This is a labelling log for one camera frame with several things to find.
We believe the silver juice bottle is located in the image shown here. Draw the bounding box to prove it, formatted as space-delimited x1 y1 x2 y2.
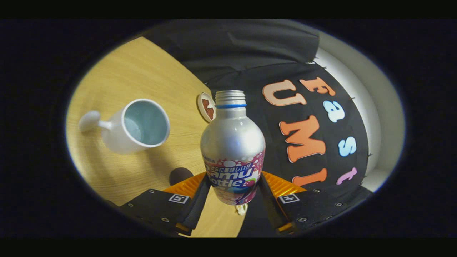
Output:
200 90 266 206

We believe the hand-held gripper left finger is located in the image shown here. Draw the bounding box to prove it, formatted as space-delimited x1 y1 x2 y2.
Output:
119 172 212 237

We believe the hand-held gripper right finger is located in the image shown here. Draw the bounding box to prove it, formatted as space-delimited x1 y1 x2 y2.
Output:
257 171 353 235

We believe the white plate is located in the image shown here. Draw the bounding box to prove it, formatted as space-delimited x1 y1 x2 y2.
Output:
197 92 217 123

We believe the dark brown round coaster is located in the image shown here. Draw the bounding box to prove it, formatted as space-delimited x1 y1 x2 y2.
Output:
169 167 194 186

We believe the white cup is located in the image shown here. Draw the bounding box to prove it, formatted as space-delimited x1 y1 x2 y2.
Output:
78 99 171 155

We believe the wooden table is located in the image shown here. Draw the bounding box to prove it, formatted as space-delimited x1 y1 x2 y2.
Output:
66 37 247 238

